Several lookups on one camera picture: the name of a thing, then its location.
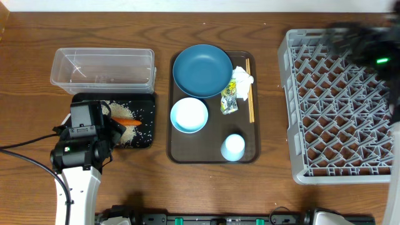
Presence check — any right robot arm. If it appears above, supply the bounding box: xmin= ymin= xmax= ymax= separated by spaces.
xmin=326 ymin=1 xmax=399 ymax=224

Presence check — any light blue cup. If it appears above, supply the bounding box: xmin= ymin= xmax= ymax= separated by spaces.
xmin=221 ymin=134 xmax=245 ymax=161

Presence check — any wooden chopstick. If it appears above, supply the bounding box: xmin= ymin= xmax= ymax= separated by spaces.
xmin=246 ymin=58 xmax=254 ymax=123
xmin=246 ymin=58 xmax=255 ymax=123

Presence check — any grey dishwasher rack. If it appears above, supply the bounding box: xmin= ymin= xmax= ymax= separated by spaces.
xmin=277 ymin=29 xmax=394 ymax=185

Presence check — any wooden chopstick right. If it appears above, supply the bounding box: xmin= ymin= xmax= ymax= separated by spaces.
xmin=246 ymin=58 xmax=255 ymax=123

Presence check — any brown serving tray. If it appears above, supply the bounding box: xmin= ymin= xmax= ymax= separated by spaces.
xmin=166 ymin=52 xmax=261 ymax=164

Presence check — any clear plastic bin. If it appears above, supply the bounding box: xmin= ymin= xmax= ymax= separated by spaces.
xmin=50 ymin=47 xmax=156 ymax=95

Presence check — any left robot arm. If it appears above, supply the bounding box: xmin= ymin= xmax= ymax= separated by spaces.
xmin=50 ymin=101 xmax=126 ymax=224

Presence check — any light blue bowl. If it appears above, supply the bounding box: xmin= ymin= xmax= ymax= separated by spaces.
xmin=170 ymin=97 xmax=209 ymax=134

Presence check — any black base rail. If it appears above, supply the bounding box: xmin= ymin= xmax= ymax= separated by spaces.
xmin=94 ymin=206 xmax=376 ymax=225

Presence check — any dark blue plate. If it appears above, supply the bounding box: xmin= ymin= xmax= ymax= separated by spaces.
xmin=172 ymin=44 xmax=233 ymax=98

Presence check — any left black cable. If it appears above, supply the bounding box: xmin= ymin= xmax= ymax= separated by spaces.
xmin=0 ymin=133 xmax=73 ymax=225

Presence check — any orange carrot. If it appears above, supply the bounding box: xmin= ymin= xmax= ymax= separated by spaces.
xmin=112 ymin=117 xmax=142 ymax=126

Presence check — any wooden chopstick left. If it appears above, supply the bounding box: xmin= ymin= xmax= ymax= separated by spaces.
xmin=246 ymin=58 xmax=254 ymax=123

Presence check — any white rice pile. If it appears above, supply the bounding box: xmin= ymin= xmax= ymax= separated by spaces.
xmin=102 ymin=100 xmax=156 ymax=149

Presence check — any black tray bin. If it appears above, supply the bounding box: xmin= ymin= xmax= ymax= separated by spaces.
xmin=72 ymin=93 xmax=156 ymax=149

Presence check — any crumpled white tissue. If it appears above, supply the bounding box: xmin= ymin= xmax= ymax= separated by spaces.
xmin=232 ymin=66 xmax=254 ymax=101

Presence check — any green snack wrapper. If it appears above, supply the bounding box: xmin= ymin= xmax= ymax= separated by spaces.
xmin=221 ymin=79 xmax=238 ymax=115

